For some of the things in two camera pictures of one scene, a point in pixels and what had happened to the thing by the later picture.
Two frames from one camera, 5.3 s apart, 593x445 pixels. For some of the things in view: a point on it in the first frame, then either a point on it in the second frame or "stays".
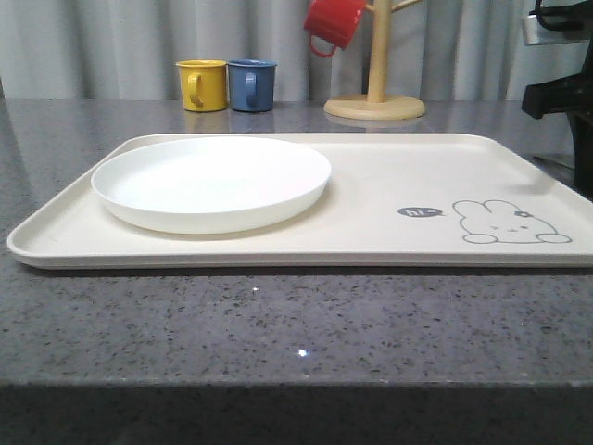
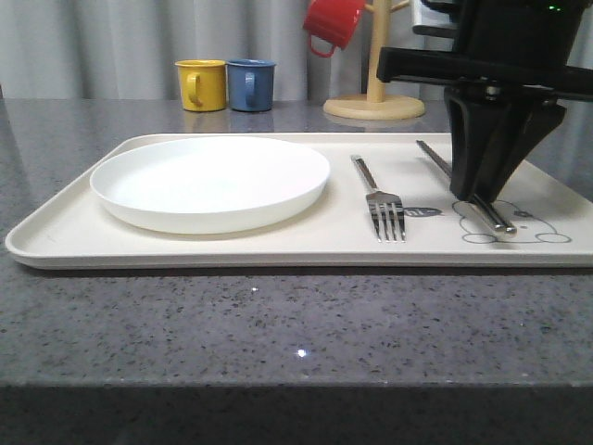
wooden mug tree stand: (376, 105) stays
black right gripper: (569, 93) → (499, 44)
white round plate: (210, 185) stays
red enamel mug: (334, 21) stays
